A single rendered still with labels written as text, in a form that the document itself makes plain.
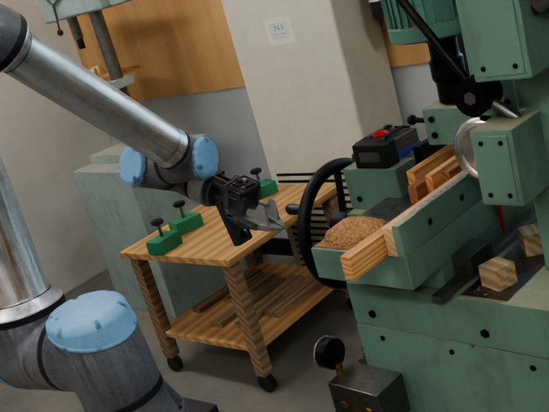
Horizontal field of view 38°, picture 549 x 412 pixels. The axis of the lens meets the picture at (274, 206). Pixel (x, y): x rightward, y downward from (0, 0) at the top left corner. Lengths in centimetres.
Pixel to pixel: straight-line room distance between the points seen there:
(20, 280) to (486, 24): 92
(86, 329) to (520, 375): 72
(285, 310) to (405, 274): 162
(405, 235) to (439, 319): 19
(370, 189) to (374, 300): 24
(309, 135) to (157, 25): 116
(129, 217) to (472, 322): 237
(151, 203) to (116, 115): 193
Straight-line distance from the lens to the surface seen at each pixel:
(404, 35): 137
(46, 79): 146
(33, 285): 153
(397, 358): 150
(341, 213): 172
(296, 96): 307
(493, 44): 116
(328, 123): 302
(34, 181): 428
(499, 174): 121
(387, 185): 155
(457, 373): 143
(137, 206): 343
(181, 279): 359
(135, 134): 158
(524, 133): 121
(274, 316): 288
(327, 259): 139
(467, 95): 124
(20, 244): 152
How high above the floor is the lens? 141
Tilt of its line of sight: 17 degrees down
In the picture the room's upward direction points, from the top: 16 degrees counter-clockwise
